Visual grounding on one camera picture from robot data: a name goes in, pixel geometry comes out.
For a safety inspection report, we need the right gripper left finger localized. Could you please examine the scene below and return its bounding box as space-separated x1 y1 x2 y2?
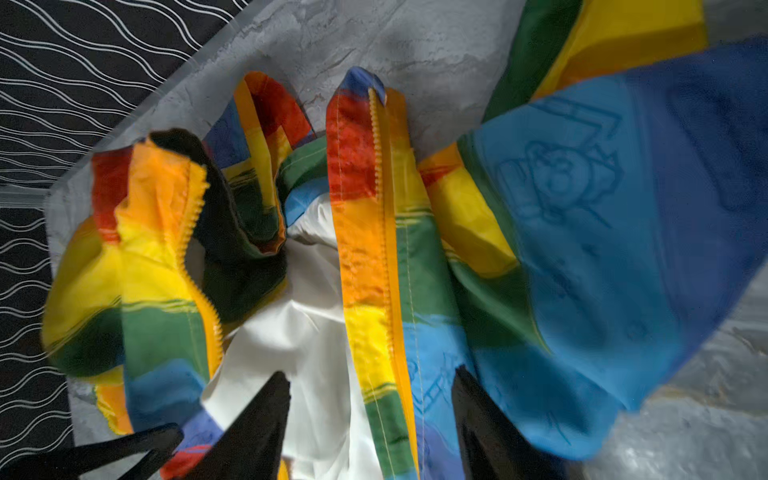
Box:
183 372 290 480

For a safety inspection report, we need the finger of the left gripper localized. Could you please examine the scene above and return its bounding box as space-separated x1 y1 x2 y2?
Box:
1 423 184 480

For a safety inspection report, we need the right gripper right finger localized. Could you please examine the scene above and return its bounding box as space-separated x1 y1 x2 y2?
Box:
451 366 567 479

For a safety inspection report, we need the rainbow striped jacket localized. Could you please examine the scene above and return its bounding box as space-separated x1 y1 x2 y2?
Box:
41 1 767 479

